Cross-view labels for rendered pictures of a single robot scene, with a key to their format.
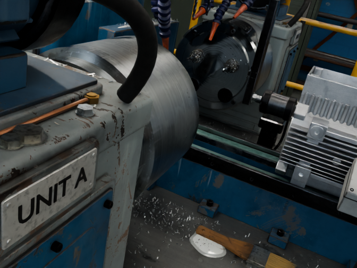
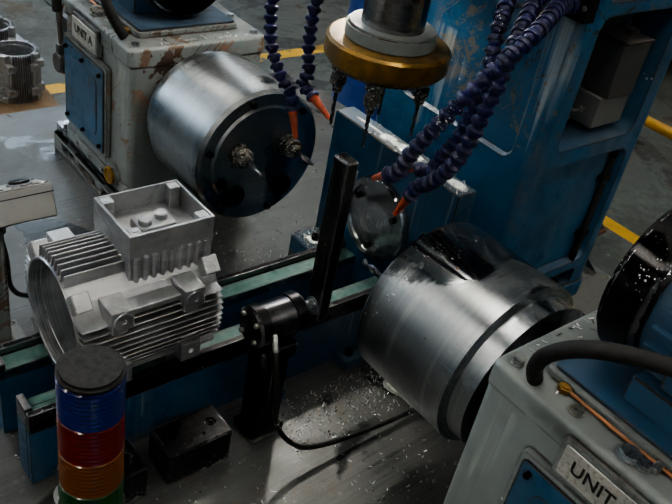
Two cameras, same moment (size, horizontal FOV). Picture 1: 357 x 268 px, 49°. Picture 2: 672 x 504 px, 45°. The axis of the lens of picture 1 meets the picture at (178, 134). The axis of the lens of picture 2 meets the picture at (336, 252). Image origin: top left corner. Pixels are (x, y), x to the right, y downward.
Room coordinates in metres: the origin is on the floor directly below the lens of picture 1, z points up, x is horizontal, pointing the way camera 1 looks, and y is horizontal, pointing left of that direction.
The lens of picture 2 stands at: (1.34, -0.97, 1.73)
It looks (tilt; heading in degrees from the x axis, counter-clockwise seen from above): 34 degrees down; 115
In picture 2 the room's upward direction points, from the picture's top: 11 degrees clockwise
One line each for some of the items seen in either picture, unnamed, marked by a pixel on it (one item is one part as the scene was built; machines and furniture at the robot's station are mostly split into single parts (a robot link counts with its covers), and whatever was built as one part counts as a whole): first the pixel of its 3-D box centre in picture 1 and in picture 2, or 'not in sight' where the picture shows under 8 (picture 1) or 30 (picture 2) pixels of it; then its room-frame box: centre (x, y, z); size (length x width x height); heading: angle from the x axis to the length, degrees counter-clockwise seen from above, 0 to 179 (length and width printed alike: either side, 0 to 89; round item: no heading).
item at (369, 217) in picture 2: not in sight; (374, 219); (0.88, 0.10, 1.02); 0.15 x 0.02 x 0.15; 160
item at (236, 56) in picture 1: (227, 60); (483, 345); (1.17, -0.10, 1.04); 0.41 x 0.25 x 0.25; 160
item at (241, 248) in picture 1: (244, 250); not in sight; (0.61, -0.17, 0.80); 0.21 x 0.05 x 0.01; 69
